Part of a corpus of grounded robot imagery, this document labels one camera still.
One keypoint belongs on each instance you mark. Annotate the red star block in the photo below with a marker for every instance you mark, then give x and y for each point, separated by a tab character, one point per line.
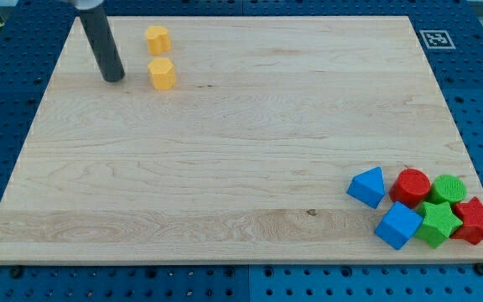
471	215

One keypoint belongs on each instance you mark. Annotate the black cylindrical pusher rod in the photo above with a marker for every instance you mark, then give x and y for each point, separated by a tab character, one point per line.
102	43

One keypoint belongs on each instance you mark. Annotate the blue triangle block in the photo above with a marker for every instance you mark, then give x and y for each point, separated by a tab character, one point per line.
368	187

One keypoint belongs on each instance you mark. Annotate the wooden board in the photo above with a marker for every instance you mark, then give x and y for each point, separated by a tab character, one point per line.
246	160

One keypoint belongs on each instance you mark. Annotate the grey robot arm end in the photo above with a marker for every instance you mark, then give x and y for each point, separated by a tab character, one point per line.
84	4

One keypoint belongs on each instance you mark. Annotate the yellow hexagon block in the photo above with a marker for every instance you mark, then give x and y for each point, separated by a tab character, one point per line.
162	73

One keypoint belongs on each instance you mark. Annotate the green star block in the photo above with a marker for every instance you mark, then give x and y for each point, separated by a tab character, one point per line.
438	225

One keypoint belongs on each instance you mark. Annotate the green circle block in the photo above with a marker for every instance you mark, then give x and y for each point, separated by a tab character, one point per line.
446	188

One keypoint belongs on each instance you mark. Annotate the yellow heart block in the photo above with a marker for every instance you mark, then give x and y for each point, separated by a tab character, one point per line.
158	39

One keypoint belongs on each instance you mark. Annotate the white fiducial marker tag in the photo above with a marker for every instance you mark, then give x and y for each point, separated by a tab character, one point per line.
436	39

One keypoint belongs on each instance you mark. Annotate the red circle block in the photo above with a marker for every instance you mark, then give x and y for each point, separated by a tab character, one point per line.
410	187

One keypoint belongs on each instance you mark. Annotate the blue cube block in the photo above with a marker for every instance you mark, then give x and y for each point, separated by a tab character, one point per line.
398	225

